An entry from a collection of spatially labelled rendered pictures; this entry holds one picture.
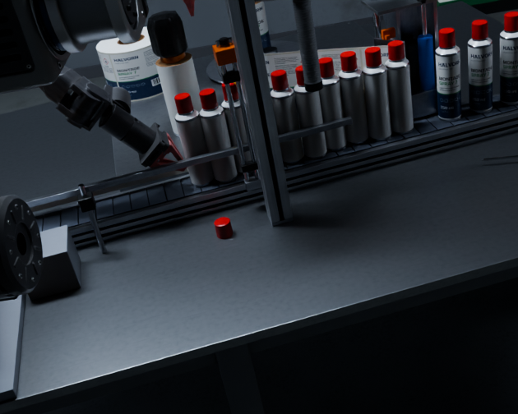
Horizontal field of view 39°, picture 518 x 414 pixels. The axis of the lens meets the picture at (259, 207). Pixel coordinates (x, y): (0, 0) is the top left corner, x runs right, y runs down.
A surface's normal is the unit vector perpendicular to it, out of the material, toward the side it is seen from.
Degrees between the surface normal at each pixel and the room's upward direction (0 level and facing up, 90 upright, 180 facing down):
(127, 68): 90
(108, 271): 0
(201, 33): 90
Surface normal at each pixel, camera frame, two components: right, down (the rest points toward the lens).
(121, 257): -0.17, -0.84
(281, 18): 0.02, 0.53
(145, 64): 0.37, 0.44
